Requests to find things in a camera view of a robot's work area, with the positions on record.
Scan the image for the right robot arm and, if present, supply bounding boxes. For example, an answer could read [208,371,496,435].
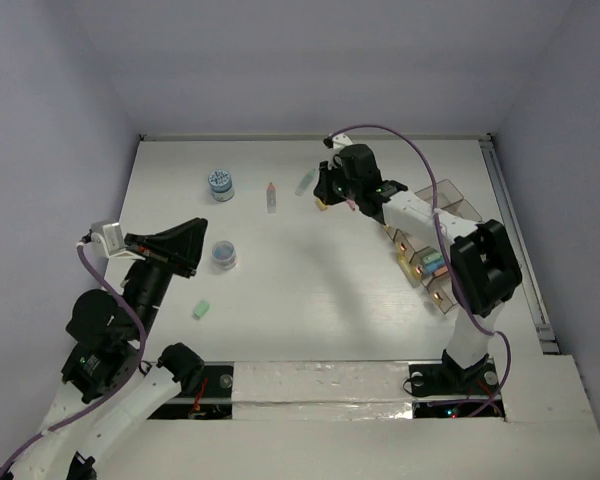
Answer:
[314,135,522,392]

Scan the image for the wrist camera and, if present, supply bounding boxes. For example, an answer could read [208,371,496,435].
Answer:
[76,221,138,260]
[323,133,353,152]

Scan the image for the aluminium rail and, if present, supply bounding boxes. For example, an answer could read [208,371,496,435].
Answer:
[479,135,562,355]

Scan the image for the green highlighter on table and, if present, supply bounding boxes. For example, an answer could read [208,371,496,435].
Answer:
[295,169,316,196]

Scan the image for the blue lidded paint jar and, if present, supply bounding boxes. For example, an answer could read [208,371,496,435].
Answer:
[208,169,234,202]

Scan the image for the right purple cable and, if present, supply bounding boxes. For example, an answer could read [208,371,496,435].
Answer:
[329,124,512,417]

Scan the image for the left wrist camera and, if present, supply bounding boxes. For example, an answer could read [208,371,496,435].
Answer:
[76,221,138,260]

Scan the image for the green highlighter cap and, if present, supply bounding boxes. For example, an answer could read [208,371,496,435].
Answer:
[192,300,210,319]

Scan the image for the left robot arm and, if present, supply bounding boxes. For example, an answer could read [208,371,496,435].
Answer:
[0,218,208,479]

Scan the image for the silver foil strip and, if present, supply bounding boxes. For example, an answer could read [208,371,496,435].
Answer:
[231,361,414,421]

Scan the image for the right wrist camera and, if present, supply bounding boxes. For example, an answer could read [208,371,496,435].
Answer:
[323,133,353,152]

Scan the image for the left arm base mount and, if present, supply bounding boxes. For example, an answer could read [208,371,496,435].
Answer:
[150,362,234,420]

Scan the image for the clear jar blue contents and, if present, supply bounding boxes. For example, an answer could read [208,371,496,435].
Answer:
[211,240,237,270]

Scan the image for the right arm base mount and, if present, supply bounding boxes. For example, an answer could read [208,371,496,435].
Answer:
[402,352,506,419]

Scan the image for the yellow highlighter cap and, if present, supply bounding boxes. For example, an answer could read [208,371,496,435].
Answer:
[316,199,328,211]

